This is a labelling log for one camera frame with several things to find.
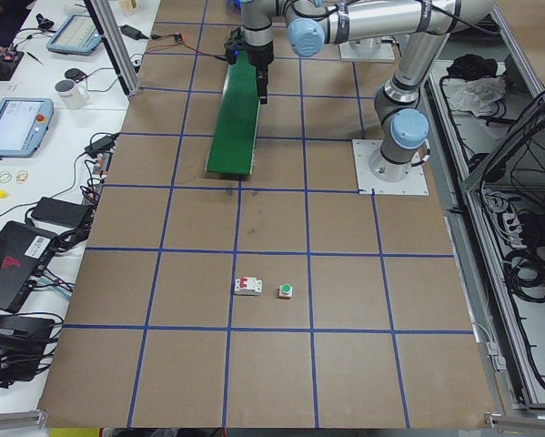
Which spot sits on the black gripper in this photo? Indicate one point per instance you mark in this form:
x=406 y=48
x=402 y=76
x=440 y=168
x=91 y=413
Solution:
x=257 y=56

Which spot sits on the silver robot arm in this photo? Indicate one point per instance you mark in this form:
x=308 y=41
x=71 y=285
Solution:
x=359 y=28

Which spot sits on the green conveyor belt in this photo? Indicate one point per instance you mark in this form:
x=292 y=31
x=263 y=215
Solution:
x=233 y=145

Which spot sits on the black power adapter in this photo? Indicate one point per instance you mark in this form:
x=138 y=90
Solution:
x=101 y=145

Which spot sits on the teach pendant far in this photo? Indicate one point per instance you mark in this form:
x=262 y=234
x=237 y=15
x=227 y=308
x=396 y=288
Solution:
x=77 y=35

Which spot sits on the teach pendant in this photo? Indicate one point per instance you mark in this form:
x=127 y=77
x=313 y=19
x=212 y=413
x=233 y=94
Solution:
x=23 y=123
x=77 y=35

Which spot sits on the black computer mouse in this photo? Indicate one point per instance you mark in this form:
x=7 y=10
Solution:
x=75 y=74

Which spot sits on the white mug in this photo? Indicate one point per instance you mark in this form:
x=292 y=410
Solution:
x=73 y=95

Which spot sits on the white crumpled cloth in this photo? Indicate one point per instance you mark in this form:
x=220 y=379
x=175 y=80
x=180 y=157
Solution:
x=478 y=96

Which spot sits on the white red circuit breaker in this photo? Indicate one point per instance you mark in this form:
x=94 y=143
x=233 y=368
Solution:
x=248 y=286

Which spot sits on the green push button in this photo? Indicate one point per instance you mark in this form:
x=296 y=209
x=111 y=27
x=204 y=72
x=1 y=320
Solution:
x=285 y=291

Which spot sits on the large black power brick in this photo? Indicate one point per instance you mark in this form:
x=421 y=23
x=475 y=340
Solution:
x=62 y=213

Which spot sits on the teach pendant near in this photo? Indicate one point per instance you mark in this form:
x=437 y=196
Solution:
x=23 y=123

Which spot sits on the black laptop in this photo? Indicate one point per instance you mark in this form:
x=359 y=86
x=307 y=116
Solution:
x=28 y=251

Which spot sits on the black docking device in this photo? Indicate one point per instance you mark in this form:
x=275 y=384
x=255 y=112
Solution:
x=25 y=343

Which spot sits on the aluminium frame post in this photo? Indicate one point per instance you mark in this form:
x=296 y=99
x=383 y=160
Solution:
x=102 y=15

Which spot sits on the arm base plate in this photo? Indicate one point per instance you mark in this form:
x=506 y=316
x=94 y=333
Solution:
x=376 y=176

